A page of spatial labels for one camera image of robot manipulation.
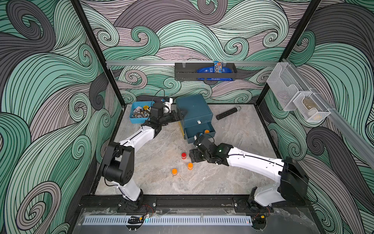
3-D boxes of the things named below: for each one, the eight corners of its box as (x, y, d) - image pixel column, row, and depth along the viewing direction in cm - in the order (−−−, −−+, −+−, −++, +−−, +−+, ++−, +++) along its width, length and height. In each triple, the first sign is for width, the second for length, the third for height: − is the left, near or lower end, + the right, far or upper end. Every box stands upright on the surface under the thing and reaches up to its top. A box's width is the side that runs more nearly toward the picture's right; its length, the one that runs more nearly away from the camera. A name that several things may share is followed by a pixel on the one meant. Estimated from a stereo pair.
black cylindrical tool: (218, 121, 112) (219, 117, 109) (215, 118, 114) (216, 114, 111) (240, 111, 119) (241, 107, 116) (237, 108, 121) (238, 105, 118)
